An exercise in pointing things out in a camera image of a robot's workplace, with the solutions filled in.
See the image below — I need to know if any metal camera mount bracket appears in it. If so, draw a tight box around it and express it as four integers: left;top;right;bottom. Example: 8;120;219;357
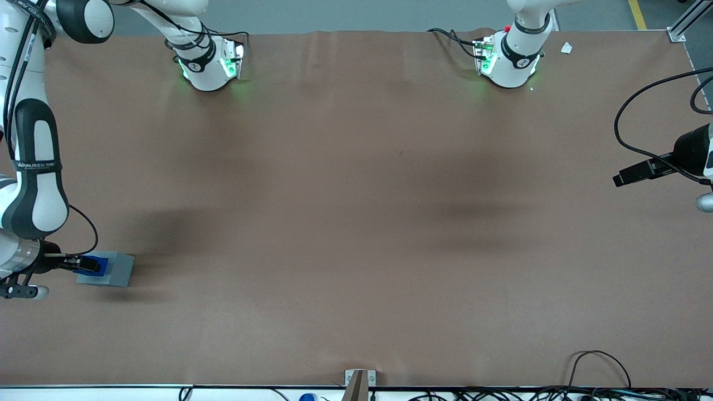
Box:
341;369;377;401

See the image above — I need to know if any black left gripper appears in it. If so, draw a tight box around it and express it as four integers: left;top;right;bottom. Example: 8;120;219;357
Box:
612;124;711;188

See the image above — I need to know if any short black cable loop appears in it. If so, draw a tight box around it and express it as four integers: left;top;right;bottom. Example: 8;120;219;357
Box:
690;75;713;115

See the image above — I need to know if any black looped cable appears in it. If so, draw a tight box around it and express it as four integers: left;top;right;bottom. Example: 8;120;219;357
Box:
565;350;632;390

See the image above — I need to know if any aluminium frame post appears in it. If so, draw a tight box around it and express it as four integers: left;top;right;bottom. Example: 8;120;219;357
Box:
667;0;713;43

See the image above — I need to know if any long black wrist cable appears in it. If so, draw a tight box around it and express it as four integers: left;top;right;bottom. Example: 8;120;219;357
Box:
614;67;713;185

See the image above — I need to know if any brown table mat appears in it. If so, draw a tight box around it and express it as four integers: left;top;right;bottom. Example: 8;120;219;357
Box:
0;28;713;388

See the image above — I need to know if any black base cable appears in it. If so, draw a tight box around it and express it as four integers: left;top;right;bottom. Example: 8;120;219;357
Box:
139;0;250;59
427;27;481;60

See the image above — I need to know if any black cable bundle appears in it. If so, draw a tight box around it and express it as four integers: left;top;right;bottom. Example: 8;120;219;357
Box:
409;385;713;401

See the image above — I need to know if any gray square base block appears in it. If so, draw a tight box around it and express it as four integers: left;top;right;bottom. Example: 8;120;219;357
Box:
76;251;135;288

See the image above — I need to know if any small blue plastic part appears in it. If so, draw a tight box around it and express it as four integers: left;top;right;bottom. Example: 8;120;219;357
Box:
77;254;110;278

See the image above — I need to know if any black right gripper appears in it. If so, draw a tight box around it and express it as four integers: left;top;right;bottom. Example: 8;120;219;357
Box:
32;239;102;275

